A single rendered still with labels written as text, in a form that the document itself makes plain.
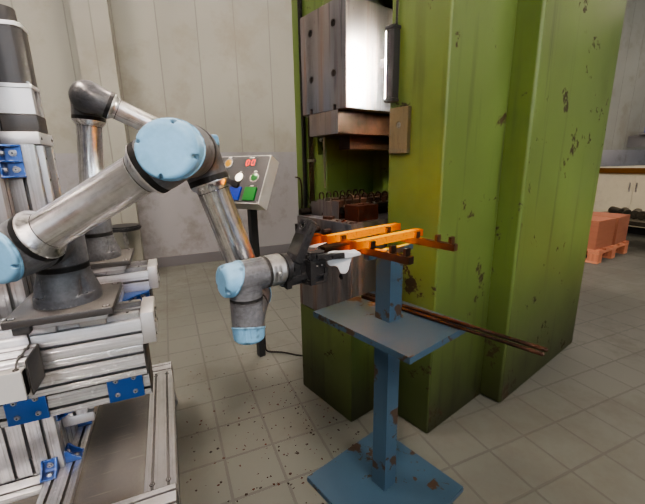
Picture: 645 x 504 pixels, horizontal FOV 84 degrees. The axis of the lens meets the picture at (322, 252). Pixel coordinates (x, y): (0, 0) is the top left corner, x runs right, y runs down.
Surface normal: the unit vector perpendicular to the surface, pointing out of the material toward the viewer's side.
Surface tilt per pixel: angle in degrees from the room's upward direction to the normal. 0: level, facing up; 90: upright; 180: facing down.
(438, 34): 90
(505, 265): 90
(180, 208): 90
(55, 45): 90
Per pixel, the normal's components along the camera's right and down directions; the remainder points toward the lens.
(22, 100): 0.39, 0.21
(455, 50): 0.62, 0.18
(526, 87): -0.79, 0.16
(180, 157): 0.14, 0.18
